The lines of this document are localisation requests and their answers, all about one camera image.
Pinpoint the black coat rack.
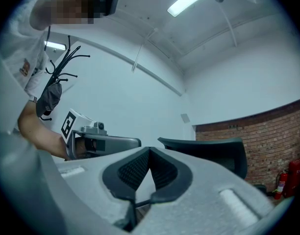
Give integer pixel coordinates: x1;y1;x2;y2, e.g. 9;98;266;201
39;35;91;121

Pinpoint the white ceiling conduit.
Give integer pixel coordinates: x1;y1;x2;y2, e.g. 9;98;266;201
214;0;239;48
131;27;158;72

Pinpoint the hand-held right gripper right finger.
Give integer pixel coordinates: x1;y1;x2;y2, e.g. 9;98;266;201
134;146;276;235

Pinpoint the person's head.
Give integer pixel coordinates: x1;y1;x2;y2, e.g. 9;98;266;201
29;0;96;32

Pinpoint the grey cap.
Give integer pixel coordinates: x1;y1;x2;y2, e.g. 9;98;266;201
35;81;63;118

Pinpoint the black office chair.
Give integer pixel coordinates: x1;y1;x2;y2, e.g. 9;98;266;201
157;137;268;195

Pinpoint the person's white shirt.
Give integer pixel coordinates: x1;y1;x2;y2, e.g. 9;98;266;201
0;0;76;103

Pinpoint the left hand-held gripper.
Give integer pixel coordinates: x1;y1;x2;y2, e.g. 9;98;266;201
61;108;142;161

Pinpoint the red fire equipment cabinet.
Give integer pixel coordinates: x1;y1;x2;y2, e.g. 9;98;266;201
283;158;300;198

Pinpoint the black head-worn camera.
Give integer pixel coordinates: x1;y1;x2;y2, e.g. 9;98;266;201
90;0;121;17

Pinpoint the person's left hand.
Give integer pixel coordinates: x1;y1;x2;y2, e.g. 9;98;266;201
75;137;97;159

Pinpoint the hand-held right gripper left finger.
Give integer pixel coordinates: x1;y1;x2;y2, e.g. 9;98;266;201
51;146;151;233

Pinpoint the small ceiling light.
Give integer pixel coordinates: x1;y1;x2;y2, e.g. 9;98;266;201
44;40;67;51

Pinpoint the red fire extinguisher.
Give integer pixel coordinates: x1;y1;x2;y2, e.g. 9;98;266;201
272;169;290;201

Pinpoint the person's left forearm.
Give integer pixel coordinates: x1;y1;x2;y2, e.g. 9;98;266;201
17;98;73;162

